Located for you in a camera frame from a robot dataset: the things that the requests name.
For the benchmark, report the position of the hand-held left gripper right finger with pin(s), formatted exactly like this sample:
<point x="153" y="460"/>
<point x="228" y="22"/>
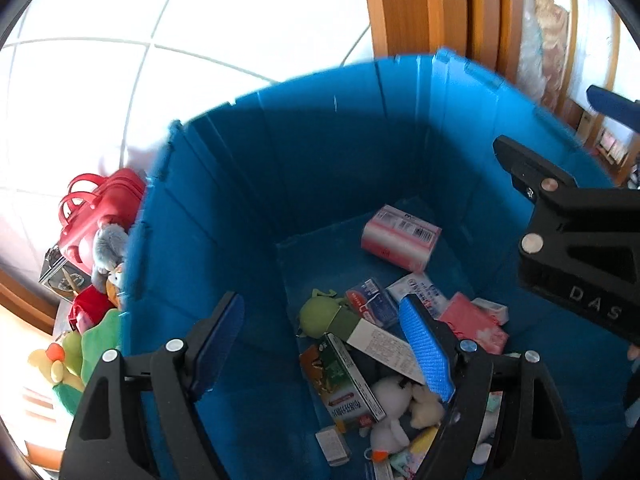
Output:
<point x="425" y="350"/>

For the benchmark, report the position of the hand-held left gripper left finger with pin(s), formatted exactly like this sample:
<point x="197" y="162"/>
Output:
<point x="222" y="340"/>

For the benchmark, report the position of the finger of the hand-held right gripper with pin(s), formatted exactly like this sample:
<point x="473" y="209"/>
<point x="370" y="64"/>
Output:
<point x="525" y="165"/>
<point x="615" y="105"/>

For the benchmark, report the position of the blue plastic storage bin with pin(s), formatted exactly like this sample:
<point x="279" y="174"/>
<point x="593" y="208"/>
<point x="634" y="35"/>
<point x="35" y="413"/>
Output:
<point x="300" y="160"/>

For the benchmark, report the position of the long white printed box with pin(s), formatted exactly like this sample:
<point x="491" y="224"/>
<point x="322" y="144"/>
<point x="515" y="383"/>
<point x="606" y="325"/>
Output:
<point x="385" y="352"/>

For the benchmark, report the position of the pink floral tissue pack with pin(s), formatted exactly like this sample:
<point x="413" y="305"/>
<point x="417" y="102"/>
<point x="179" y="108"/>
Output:
<point x="475" y="330"/>

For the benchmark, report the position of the white goose plush toy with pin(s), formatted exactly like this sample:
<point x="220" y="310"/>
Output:
<point x="395" y="410"/>

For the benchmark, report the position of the red blue toothpaste box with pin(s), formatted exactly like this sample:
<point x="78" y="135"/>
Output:
<point x="372" y="305"/>

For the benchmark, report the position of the small white red box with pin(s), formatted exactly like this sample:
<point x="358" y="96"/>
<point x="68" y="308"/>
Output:
<point x="492" y="310"/>

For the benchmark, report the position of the green white carton box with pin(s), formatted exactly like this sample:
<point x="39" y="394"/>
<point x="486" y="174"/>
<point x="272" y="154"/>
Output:
<point x="340" y="385"/>

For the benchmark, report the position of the green frog plush toy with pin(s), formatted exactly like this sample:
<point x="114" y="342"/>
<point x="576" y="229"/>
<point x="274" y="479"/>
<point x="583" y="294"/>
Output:
<point x="317" y="315"/>

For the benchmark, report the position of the floral patterned cloth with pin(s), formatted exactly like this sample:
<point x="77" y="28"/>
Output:
<point x="545" y="35"/>

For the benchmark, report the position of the pink white barcode box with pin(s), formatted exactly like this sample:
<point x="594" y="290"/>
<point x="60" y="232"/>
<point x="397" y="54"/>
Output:
<point x="400" y="240"/>

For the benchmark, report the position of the pastel striped tissue pack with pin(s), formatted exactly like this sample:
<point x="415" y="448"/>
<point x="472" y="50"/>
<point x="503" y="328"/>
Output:
<point x="407" y="464"/>

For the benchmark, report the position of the green yellow plush toy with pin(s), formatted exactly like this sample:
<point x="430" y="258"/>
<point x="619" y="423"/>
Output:
<point x="95" y="345"/>

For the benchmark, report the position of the small white grey box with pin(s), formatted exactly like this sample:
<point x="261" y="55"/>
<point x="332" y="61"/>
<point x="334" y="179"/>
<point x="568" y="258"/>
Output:
<point x="332" y="444"/>

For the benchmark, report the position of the red plush toy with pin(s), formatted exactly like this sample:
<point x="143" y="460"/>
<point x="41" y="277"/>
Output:
<point x="90" y="307"/>

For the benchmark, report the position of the grey plush toy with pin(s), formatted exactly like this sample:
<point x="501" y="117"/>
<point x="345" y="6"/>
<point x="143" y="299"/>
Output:
<point x="107" y="247"/>

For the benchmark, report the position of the red handbag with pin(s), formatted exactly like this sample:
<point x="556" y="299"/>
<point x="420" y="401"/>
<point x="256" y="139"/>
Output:
<point x="90" y="230"/>

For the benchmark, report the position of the black white patterned box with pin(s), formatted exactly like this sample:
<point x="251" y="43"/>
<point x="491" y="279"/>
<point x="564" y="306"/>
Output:
<point x="57" y="275"/>

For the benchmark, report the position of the wooden door frame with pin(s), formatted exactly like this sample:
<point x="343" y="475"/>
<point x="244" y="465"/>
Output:
<point x="415" y="10"/>

